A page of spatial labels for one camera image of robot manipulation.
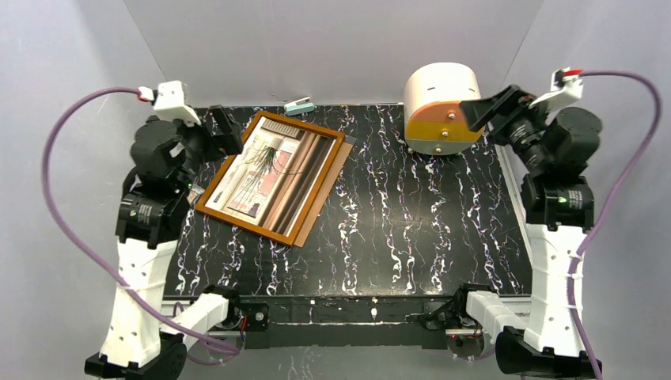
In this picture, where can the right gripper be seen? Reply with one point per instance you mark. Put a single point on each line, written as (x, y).
(509, 112)

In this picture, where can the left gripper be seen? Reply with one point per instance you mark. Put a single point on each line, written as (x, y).
(210, 138)

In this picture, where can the printed photo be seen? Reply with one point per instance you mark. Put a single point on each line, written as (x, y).
(270, 175)

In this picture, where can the wooden picture frame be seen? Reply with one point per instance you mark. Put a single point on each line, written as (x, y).
(272, 178)

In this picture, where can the brown backing board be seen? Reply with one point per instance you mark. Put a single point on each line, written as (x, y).
(329, 181)

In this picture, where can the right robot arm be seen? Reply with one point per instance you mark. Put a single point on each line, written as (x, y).
(554, 139)

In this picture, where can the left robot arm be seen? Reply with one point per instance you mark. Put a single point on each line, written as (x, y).
(168, 154)

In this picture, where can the white orange cylinder box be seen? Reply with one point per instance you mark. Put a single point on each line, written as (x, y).
(433, 122)

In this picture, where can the small plastic bag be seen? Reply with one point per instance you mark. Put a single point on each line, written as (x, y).
(195, 192)

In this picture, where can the teal white small device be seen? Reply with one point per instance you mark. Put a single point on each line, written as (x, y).
(299, 107)

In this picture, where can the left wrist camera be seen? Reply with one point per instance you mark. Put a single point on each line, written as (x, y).
(169, 102)

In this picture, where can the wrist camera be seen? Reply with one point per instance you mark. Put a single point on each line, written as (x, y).
(566, 89)
(169, 102)

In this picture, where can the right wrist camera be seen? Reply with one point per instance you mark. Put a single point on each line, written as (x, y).
(566, 89)

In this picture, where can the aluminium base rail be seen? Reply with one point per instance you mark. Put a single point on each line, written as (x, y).
(346, 321)

